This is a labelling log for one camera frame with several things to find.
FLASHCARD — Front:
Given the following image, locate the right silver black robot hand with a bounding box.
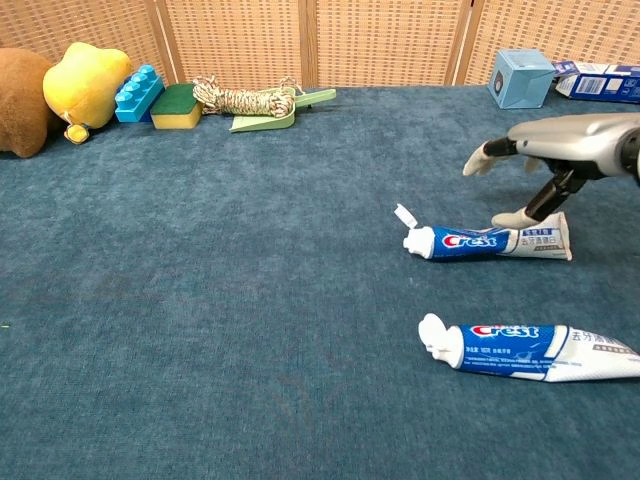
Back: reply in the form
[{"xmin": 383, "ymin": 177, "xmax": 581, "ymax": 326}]
[{"xmin": 462, "ymin": 112, "xmax": 627, "ymax": 229}]

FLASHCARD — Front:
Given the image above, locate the blue white Crest toothpaste tube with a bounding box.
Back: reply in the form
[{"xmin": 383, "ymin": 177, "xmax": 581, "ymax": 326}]
[
  {"xmin": 393, "ymin": 203, "xmax": 573, "ymax": 263},
  {"xmin": 418, "ymin": 313, "xmax": 640, "ymax": 384}
]

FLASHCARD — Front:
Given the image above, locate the blue white toothpaste carton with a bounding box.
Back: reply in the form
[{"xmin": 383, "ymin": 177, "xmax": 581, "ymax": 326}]
[{"xmin": 552, "ymin": 60, "xmax": 640, "ymax": 105}]

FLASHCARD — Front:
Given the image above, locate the light blue cardboard box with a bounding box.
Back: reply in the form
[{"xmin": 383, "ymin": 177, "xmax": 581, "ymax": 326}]
[{"xmin": 487, "ymin": 48, "xmax": 557, "ymax": 110}]

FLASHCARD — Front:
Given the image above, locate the light green dustpan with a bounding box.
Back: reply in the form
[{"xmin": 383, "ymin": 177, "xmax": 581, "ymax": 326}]
[{"xmin": 229, "ymin": 87, "xmax": 337, "ymax": 134}]

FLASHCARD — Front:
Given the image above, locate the woven wooden folding screen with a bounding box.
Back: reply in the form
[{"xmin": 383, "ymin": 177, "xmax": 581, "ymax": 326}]
[{"xmin": 0, "ymin": 0, "xmax": 640, "ymax": 89}]

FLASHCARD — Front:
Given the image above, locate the green yellow sponge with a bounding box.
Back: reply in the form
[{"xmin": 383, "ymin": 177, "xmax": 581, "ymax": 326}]
[{"xmin": 150, "ymin": 83, "xmax": 204, "ymax": 131}]

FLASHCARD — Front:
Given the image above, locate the blue table cloth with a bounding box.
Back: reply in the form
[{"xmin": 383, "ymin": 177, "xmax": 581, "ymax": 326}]
[{"xmin": 0, "ymin": 85, "xmax": 640, "ymax": 480}]

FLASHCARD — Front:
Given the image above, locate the blue toy building brick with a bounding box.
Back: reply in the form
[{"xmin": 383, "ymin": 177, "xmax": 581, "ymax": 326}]
[{"xmin": 114, "ymin": 64, "xmax": 166, "ymax": 124}]

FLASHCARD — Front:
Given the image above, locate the yellow plush toy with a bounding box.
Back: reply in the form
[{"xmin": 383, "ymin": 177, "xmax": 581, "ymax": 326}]
[{"xmin": 42, "ymin": 42, "xmax": 133, "ymax": 146}]

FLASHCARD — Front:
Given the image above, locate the brown plush toy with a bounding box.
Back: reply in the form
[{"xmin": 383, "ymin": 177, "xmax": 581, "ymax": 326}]
[{"xmin": 0, "ymin": 47, "xmax": 64, "ymax": 159}]

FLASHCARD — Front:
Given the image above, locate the coiled speckled rope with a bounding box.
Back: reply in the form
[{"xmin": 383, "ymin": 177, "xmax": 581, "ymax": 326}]
[{"xmin": 192, "ymin": 74, "xmax": 297, "ymax": 119}]

